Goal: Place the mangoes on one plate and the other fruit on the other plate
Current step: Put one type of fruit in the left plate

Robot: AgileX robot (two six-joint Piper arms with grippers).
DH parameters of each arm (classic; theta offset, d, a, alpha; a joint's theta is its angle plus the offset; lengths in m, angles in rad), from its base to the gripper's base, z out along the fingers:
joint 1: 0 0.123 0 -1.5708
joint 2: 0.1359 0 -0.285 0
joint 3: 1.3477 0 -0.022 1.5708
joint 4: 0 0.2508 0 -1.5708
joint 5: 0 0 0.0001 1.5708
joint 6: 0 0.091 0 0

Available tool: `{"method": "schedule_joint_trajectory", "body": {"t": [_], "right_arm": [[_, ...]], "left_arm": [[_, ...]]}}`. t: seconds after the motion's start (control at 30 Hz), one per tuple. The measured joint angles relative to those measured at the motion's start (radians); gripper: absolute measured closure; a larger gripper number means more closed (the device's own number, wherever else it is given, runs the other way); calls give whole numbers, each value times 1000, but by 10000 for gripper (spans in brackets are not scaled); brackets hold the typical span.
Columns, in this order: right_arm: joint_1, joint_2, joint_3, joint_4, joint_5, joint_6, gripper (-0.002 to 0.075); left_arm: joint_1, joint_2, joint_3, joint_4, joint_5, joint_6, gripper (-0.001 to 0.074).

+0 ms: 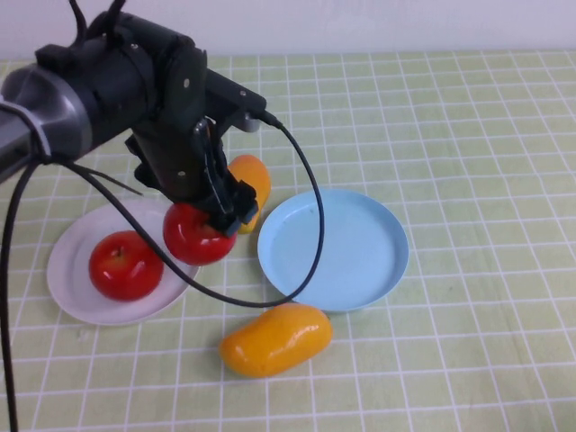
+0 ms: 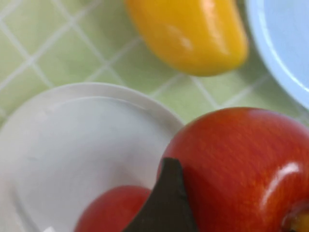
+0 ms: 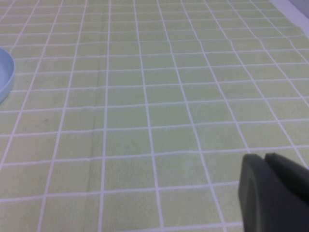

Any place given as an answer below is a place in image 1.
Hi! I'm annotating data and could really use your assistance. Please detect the black hanging left arm cable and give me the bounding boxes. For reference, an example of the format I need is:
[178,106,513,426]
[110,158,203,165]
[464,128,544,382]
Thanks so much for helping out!
[0,155,46,432]

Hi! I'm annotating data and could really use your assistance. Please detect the orange yellow mango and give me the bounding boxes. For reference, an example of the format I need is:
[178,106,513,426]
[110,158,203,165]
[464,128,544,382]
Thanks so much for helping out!
[219,302,335,378]
[227,154,273,236]

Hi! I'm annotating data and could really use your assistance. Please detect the black left camera cable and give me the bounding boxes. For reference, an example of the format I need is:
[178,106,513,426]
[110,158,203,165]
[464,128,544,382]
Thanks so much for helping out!
[62,112,326,310]

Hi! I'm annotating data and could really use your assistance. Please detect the red apple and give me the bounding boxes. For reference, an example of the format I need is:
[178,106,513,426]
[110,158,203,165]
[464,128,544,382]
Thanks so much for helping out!
[162,202,239,266]
[88,229,166,302]

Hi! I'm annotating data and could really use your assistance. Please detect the white round plate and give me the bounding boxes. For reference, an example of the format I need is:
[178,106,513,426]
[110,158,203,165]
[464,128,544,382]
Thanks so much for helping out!
[46,199,202,328]

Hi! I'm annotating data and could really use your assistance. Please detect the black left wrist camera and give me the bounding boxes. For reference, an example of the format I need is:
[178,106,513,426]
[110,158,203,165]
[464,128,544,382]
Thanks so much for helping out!
[204,71,269,135]

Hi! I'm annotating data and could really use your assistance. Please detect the thin black left cable loop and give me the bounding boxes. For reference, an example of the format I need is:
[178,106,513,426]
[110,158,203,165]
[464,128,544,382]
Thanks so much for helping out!
[67,0,130,46]

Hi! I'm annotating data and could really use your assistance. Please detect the light blue round plate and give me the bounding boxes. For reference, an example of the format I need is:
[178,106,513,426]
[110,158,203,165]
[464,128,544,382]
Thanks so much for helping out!
[256,188,410,315]

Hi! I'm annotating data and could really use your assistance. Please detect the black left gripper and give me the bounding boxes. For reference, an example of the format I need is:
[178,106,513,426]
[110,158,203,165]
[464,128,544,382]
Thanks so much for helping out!
[125,42,260,236]

